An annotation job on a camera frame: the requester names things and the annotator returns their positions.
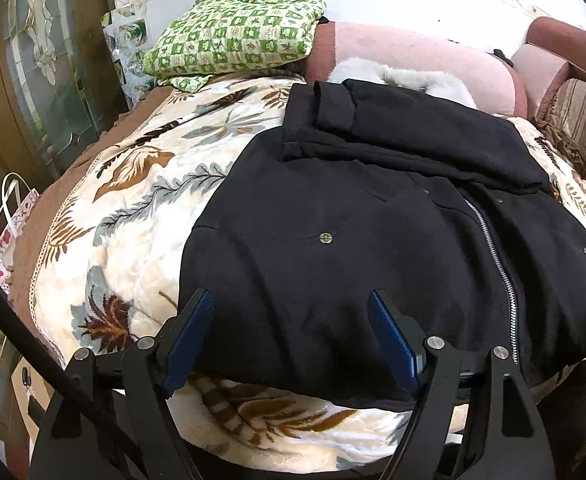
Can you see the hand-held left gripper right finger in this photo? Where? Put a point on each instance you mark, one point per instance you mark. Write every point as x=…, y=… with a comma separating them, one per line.
x=392, y=337

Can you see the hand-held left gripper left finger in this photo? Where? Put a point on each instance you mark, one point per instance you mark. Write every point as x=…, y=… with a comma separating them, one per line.
x=193, y=332

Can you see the black zip jacket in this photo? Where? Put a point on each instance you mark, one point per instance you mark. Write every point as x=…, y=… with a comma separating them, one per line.
x=373, y=240

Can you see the cream leaf-print blanket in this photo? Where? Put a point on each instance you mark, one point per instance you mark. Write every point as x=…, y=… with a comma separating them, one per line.
x=138, y=220

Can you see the black diagonal rod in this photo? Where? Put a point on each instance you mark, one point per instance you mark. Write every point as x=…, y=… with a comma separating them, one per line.
x=33, y=360

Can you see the floral paper gift bag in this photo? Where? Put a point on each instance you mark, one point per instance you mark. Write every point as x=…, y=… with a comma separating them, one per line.
x=9, y=240

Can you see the white fur trim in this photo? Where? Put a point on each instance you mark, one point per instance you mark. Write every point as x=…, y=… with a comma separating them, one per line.
x=413, y=76

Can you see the pink sofa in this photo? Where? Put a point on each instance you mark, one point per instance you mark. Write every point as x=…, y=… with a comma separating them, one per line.
x=423, y=60

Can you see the striped beige sofa cushion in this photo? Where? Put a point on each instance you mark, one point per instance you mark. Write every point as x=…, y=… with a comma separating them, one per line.
x=580, y=115

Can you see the green checked pillow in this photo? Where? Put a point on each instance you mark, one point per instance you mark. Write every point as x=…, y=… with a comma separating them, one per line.
x=233, y=32

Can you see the wooden stained-glass door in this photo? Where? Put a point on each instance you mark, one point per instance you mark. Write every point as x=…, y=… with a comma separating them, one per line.
x=38, y=70

